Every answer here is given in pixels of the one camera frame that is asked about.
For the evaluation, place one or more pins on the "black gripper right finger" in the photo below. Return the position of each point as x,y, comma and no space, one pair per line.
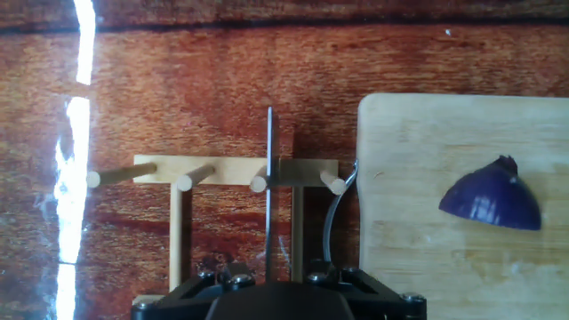
378,302

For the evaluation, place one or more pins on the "bamboo cutting board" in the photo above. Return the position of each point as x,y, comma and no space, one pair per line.
422,266

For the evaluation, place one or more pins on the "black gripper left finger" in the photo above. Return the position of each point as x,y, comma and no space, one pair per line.
186,298

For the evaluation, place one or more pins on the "steel cleaver knife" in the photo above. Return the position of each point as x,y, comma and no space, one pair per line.
272,178

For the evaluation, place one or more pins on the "purple onion wedge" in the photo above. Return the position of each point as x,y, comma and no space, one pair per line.
493,204

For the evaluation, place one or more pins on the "wooden peg rack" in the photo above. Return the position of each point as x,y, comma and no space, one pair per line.
231,170

